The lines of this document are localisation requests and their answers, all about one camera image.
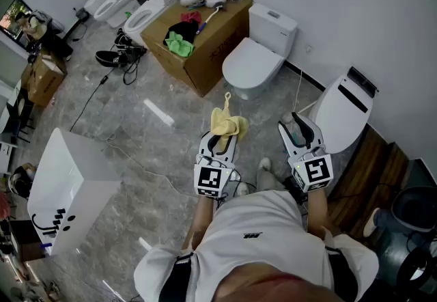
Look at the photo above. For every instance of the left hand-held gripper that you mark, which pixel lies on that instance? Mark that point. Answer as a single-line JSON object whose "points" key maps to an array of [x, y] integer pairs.
{"points": [[208, 179]]}

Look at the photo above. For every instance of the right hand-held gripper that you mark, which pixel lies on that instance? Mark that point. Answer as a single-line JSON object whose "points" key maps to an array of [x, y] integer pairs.
{"points": [[317, 171]]}

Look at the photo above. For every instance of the yellow cleaning cloth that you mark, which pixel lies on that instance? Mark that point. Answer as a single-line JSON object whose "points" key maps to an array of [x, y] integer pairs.
{"points": [[227, 124]]}

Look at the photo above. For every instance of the white toilet lid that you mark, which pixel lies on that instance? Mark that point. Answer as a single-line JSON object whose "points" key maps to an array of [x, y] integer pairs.
{"points": [[252, 63]]}

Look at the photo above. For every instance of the person's left forearm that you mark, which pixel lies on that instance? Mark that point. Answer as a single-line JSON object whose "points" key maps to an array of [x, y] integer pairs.
{"points": [[201, 218]]}

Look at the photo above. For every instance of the person's right forearm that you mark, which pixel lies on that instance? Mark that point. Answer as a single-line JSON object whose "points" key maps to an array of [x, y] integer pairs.
{"points": [[319, 212]]}

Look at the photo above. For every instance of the white smart toilet black panel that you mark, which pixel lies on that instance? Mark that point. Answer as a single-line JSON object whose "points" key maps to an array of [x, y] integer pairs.
{"points": [[341, 116]]}

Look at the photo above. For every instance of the white toilet with square tank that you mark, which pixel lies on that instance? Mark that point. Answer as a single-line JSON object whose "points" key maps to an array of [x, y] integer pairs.
{"points": [[273, 25]]}

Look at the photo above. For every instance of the grey round ball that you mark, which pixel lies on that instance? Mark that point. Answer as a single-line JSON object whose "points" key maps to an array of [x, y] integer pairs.
{"points": [[287, 117]]}

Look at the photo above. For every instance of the white plastic strip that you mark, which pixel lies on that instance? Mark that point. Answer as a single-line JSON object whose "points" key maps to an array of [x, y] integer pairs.
{"points": [[309, 107]]}

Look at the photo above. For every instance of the person's white shoe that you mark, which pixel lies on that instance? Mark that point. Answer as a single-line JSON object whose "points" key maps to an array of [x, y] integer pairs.
{"points": [[265, 164]]}

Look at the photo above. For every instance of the person's grey trousers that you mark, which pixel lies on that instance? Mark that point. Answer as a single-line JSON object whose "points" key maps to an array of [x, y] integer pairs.
{"points": [[269, 181]]}

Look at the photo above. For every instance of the wooden platform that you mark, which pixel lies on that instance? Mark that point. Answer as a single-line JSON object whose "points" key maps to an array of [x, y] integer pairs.
{"points": [[372, 171]]}

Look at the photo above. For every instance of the person's white shirt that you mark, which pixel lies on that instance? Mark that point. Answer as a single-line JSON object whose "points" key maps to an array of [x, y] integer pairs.
{"points": [[259, 225]]}

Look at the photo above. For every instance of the large cardboard box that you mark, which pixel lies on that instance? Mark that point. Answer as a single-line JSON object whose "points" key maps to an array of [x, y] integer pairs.
{"points": [[211, 54]]}

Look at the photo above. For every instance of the green cloth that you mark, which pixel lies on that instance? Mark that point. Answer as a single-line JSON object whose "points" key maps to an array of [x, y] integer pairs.
{"points": [[179, 44]]}

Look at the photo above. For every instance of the black cloth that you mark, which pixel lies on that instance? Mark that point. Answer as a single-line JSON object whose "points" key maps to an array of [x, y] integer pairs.
{"points": [[184, 29]]}

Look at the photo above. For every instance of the grey bucket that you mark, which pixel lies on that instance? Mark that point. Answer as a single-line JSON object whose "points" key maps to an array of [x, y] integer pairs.
{"points": [[414, 208]]}

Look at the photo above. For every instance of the red cloth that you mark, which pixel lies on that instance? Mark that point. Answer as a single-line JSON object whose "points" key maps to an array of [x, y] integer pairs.
{"points": [[191, 17]]}

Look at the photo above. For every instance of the white rectangular basin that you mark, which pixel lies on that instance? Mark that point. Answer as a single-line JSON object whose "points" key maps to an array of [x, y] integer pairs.
{"points": [[68, 174]]}

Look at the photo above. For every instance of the small cardboard box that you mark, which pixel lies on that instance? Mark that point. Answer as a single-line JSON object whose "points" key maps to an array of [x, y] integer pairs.
{"points": [[44, 83]]}

